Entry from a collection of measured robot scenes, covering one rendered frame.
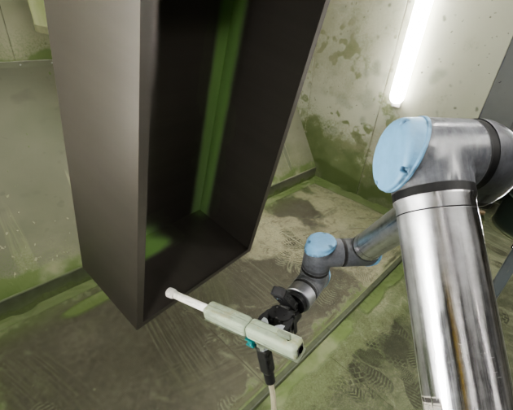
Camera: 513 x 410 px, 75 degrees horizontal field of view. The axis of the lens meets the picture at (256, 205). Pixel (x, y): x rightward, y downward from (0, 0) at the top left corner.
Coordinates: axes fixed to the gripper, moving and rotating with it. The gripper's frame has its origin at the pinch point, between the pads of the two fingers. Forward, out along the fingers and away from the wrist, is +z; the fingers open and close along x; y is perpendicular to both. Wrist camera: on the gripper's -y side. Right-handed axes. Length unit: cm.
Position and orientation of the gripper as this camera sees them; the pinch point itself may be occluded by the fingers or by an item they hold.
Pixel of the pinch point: (258, 342)
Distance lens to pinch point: 94.8
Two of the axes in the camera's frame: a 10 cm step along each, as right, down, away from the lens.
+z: -5.7, 4.1, -7.1
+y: 1.3, 9.0, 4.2
